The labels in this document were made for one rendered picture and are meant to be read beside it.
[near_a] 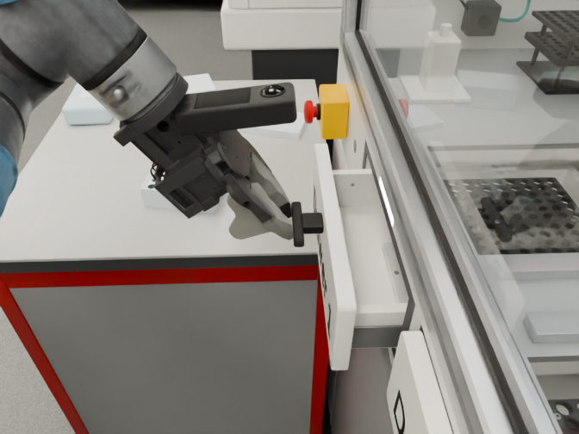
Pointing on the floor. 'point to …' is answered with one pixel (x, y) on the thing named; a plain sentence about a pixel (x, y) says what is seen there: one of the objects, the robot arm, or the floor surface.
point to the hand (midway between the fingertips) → (289, 217)
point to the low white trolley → (164, 293)
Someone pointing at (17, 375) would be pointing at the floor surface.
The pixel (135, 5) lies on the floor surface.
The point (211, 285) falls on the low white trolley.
